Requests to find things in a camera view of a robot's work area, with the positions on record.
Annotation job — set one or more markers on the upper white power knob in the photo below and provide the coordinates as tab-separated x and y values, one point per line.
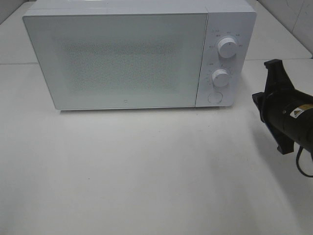
227	46

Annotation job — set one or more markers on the white door release button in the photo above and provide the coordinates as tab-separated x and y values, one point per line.
215	97

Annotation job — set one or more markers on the white microwave oven body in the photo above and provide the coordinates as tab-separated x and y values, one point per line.
224	17

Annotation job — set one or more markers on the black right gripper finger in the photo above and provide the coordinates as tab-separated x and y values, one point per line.
277	78
285	144

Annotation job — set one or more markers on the white timer knob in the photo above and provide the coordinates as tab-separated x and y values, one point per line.
220	77

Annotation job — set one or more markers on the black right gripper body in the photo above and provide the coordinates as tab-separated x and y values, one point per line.
279	109

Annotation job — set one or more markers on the white microwave door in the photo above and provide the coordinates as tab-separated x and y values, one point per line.
119	62

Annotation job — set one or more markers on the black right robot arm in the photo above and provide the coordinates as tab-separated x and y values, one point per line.
303	139

